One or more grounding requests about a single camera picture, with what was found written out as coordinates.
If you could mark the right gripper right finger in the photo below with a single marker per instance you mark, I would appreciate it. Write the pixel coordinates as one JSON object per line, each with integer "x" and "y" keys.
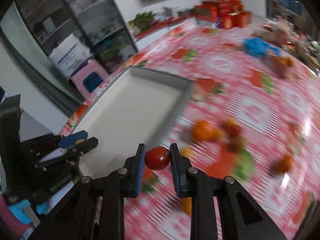
{"x": 190, "y": 182}

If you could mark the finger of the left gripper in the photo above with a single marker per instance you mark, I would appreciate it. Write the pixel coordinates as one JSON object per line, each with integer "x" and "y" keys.
{"x": 76, "y": 151}
{"x": 47, "y": 143}

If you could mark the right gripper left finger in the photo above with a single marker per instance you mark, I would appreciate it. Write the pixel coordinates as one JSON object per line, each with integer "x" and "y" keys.
{"x": 125, "y": 182}

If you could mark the red cherry tomato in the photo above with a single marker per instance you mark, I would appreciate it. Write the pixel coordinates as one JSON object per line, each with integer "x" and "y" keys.
{"x": 231, "y": 127}
{"x": 157, "y": 158}

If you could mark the orange mandarin with stem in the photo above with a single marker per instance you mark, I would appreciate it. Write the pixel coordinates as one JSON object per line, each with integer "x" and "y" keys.
{"x": 186, "y": 205}

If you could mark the small yellow kumquat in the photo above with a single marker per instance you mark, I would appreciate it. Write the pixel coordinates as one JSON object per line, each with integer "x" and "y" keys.
{"x": 186, "y": 152}

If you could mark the orange mandarin by tray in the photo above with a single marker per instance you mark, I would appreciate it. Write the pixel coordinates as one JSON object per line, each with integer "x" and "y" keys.
{"x": 205, "y": 131}

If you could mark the brown round longan fruit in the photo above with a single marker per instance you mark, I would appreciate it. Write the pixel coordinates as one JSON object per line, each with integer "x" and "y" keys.
{"x": 237, "y": 144}

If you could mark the grey white tray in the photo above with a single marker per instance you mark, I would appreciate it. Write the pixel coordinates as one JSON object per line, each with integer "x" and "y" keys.
{"x": 139, "y": 107}

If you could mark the pink plastic stool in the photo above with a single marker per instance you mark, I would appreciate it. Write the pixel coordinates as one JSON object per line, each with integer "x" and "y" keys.
{"x": 88, "y": 77}

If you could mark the strawberry pattern tablecloth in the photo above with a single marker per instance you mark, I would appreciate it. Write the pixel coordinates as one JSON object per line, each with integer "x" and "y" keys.
{"x": 243, "y": 120}

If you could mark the large orange mandarin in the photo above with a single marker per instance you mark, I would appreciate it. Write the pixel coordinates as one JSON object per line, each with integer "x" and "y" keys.
{"x": 284, "y": 165}

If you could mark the white printed sack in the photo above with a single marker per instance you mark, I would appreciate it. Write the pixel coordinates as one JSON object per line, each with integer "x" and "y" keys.
{"x": 69, "y": 55}

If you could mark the glass display cabinet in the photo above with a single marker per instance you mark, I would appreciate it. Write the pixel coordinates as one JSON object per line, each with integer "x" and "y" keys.
{"x": 96, "y": 23}

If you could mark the glass fruit bowl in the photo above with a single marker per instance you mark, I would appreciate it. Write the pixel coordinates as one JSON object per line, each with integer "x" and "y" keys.
{"x": 283, "y": 66}

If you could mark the blue plastic bag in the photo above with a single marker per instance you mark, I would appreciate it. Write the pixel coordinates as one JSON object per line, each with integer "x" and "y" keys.
{"x": 258, "y": 48}

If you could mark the green leafy vegetables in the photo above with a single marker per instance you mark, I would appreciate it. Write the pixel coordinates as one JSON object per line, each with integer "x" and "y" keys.
{"x": 143, "y": 21}

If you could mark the red gift boxes stack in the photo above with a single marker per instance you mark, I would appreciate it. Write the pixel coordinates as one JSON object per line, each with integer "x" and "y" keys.
{"x": 227, "y": 14}

